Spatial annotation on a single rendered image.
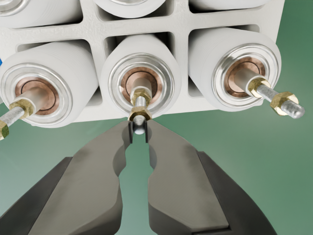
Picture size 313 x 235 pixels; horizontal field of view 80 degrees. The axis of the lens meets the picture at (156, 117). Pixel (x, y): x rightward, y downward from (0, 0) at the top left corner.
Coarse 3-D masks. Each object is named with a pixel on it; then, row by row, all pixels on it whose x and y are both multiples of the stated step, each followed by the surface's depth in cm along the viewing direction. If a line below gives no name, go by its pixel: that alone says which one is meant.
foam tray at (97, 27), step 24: (168, 0) 30; (72, 24) 25; (96, 24) 25; (120, 24) 25; (144, 24) 25; (168, 24) 25; (192, 24) 25; (216, 24) 25; (240, 24) 26; (264, 24) 26; (0, 48) 25; (24, 48) 27; (96, 48) 26; (168, 48) 36; (96, 72) 28; (96, 96) 34; (192, 96) 31
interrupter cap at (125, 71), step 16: (128, 64) 20; (144, 64) 20; (160, 64) 20; (112, 80) 21; (128, 80) 21; (160, 80) 21; (112, 96) 22; (128, 96) 22; (160, 96) 22; (128, 112) 23
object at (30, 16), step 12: (36, 0) 17; (48, 0) 18; (60, 0) 20; (72, 0) 23; (24, 12) 18; (36, 12) 18; (48, 12) 19; (60, 12) 22; (72, 12) 25; (0, 24) 18; (12, 24) 18; (24, 24) 19; (36, 24) 20; (48, 24) 24
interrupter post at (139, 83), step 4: (136, 80) 20; (140, 80) 20; (144, 80) 20; (148, 80) 21; (132, 84) 21; (136, 84) 19; (140, 84) 19; (144, 84) 19; (148, 84) 20; (132, 88) 19; (136, 88) 18; (140, 88) 19; (144, 88) 19; (148, 88) 19; (132, 92) 19; (148, 92) 19
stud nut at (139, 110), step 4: (132, 108) 15; (136, 108) 15; (140, 108) 15; (144, 108) 15; (132, 112) 14; (136, 112) 14; (140, 112) 14; (144, 112) 14; (148, 112) 15; (132, 116) 14; (144, 116) 15; (148, 116) 15; (132, 120) 15
